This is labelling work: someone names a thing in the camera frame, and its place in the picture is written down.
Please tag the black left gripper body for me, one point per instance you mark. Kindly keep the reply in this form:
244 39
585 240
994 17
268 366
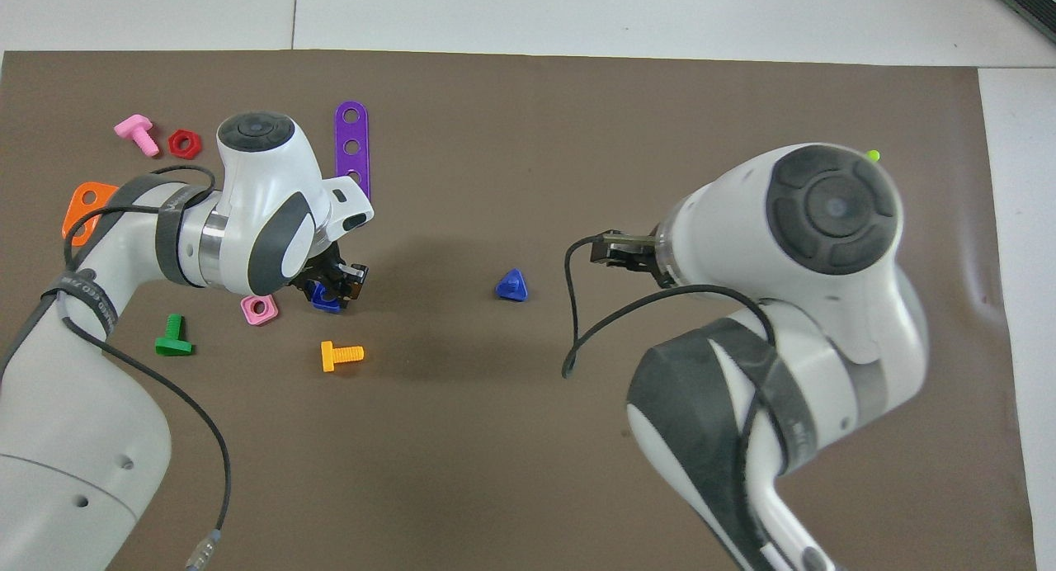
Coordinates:
323 266

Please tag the blue square nut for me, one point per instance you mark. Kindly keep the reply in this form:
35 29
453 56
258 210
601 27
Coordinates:
327 303

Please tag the blue triangle-head bolt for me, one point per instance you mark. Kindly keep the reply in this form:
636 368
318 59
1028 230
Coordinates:
508 289

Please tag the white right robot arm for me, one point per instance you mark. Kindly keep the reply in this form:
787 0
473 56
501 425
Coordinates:
742 224

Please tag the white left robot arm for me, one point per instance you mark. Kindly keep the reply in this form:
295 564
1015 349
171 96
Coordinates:
49 439

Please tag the pink square nut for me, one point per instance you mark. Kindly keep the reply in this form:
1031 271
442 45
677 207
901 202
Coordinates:
271 317

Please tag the orange plastic bolt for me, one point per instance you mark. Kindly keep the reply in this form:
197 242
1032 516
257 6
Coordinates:
330 356

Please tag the purple four-hole strip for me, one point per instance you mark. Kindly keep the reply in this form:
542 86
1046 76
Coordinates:
352 131

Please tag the green plastic bolt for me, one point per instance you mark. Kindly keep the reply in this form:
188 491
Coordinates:
173 345

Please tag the red hexagon nut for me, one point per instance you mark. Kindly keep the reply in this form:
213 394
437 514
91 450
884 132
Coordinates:
195 148

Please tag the pink plastic bolt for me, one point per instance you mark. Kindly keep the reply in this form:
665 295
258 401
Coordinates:
136 129

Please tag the brown table mat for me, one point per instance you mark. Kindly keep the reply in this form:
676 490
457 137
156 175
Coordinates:
495 472

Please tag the orange three-hole angle plate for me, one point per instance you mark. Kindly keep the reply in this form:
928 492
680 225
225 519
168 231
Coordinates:
81 204

